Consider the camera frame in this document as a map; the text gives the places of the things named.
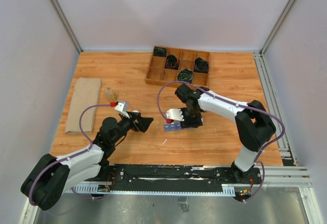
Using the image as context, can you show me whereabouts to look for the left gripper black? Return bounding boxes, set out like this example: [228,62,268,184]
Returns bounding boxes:
[111,111,153,144]

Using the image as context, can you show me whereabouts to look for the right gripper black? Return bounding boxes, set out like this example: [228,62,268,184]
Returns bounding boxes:
[176,107,202,128]

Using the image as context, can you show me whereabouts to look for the blue weekly pill organizer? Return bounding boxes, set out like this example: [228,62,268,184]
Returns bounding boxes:
[163,122,182,132]

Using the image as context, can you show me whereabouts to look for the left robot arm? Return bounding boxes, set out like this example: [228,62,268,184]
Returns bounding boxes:
[20,112,154,211]

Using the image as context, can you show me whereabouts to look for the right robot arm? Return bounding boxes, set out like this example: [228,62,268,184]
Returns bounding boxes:
[166,84,276,183]

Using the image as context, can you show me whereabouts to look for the small glass bottle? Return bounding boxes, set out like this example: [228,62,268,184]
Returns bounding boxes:
[105,87,119,102]

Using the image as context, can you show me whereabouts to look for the rolled tie green pattern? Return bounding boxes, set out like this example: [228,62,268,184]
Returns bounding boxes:
[177,68,194,83]

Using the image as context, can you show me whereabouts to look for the rolled tie right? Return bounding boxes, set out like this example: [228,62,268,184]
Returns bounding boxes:
[194,57,209,74]

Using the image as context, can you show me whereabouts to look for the beige folded cloth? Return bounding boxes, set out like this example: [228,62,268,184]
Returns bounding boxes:
[65,78,102,134]

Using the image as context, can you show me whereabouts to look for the wooden compartment tray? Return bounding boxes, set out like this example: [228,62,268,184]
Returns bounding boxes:
[145,46,211,87]

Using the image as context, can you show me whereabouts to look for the rolled tie orange stripes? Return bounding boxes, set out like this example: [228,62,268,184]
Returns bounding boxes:
[165,55,179,70]

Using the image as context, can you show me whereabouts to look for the rolled tie top left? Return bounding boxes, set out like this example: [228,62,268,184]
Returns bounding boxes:
[153,46,167,57]

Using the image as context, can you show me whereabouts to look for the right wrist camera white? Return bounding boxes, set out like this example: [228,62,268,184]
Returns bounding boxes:
[166,108,184,122]

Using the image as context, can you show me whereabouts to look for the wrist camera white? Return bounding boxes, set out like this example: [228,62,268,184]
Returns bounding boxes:
[166,108,184,122]
[114,100,130,118]

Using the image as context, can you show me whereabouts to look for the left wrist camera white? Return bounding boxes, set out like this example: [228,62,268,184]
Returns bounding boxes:
[114,100,130,118]

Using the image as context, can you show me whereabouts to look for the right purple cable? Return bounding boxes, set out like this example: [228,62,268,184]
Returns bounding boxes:
[156,80,286,204]

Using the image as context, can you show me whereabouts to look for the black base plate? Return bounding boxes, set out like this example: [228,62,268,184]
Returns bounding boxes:
[88,164,262,193]

